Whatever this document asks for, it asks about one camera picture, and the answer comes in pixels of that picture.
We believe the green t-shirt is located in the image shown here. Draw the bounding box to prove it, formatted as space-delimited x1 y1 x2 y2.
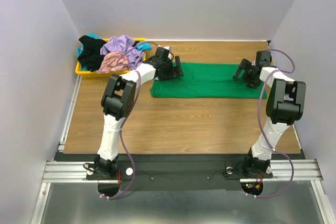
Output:
150 62 262 99

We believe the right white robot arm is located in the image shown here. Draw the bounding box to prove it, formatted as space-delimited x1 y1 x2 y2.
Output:
233 49 306 176

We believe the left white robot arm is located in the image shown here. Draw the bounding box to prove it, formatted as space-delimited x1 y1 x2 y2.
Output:
88 46 183 179

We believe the teal t-shirt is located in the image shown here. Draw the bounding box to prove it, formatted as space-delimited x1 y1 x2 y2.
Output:
77 34 152 71

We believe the lavender t-shirt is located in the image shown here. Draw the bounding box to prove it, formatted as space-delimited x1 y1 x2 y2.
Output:
100 35 144 70

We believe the pink t-shirt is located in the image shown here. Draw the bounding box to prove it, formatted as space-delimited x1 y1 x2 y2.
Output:
96 52 129 74

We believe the black t-shirt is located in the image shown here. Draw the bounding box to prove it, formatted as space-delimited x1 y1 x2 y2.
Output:
78 35 107 72

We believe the yellow plastic bin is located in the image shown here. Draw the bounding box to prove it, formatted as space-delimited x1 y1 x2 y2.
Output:
75 38 148 78

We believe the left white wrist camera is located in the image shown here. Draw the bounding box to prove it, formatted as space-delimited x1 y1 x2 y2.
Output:
164 46 172 51

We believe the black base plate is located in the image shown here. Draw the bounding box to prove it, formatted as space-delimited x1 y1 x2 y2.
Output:
52 153 308 193

